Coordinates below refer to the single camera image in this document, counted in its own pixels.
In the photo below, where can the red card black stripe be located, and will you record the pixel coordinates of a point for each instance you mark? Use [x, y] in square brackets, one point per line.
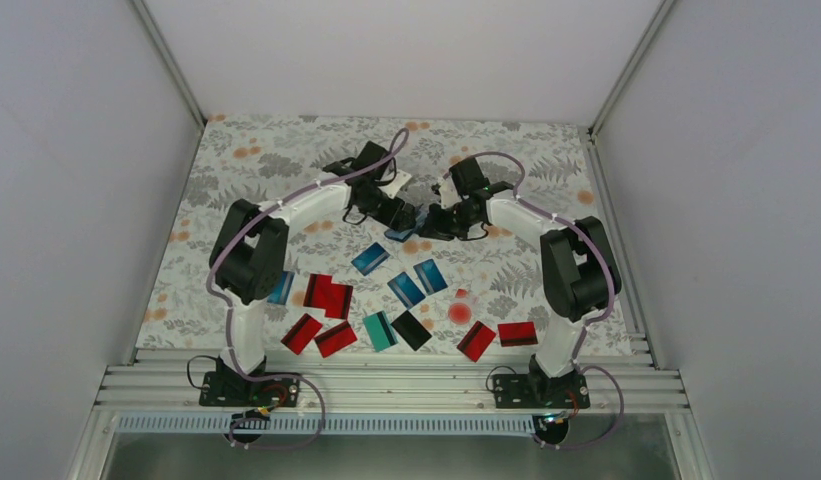
[335, 339]

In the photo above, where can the red card tilted right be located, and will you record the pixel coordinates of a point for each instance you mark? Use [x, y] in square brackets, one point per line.
[476, 341]

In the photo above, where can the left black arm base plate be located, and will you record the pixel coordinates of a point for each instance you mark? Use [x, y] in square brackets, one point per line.
[230, 390]

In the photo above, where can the aluminium front rail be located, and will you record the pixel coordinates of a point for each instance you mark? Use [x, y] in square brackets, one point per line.
[433, 389]

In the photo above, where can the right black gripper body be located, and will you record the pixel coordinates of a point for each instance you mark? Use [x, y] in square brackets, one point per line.
[454, 224]

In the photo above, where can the dark blue card holder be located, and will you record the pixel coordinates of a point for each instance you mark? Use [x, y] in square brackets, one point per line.
[402, 236]

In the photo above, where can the white card red circle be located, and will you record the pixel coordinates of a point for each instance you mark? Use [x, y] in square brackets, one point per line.
[460, 310]

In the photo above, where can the red card lower left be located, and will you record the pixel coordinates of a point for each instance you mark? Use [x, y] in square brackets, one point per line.
[301, 334]

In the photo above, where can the red card overlapping stack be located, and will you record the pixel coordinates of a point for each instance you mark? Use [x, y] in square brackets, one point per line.
[338, 301]

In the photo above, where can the blue card centre right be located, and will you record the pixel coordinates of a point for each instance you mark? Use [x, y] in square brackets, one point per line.
[430, 277]

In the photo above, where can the blue card top centre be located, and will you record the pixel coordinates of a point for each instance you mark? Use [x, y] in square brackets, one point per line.
[370, 259]

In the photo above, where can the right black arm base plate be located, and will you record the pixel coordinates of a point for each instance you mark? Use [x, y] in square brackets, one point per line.
[523, 391]

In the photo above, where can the teal card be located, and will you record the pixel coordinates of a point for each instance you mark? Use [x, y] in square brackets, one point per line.
[380, 331]

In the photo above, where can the red card far right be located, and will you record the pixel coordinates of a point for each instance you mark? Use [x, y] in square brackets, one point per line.
[517, 334]

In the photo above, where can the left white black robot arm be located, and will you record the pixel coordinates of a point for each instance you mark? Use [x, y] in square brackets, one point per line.
[248, 258]

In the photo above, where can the blue card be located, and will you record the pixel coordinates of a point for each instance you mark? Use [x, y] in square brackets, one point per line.
[281, 292]
[370, 259]
[406, 290]
[430, 277]

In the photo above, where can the red card upper stack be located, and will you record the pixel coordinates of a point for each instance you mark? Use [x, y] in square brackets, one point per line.
[318, 293]

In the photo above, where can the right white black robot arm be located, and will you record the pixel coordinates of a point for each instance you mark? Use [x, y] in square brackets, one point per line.
[580, 277]

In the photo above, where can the blue card far left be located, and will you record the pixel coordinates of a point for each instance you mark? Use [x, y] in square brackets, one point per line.
[281, 292]

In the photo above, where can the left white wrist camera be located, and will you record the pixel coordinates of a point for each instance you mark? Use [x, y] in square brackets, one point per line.
[393, 188]

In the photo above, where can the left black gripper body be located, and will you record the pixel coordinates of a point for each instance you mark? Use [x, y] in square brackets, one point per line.
[382, 214]

